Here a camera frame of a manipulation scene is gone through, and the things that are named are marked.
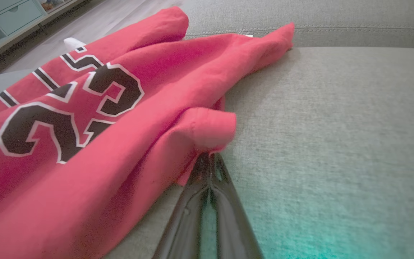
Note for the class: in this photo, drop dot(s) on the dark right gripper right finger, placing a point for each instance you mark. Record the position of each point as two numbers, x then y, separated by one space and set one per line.
232 223

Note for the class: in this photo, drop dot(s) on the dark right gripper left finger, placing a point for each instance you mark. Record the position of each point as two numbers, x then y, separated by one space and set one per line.
185 223

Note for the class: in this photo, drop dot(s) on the red and white jersey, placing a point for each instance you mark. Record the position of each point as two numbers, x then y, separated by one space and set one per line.
138 144

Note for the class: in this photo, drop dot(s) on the large grey sofa seat cushion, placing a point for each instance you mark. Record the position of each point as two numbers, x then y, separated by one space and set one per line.
336 144

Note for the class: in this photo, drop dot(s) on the pale teal drawer cabinet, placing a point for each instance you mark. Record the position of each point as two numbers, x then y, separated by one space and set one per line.
16 16

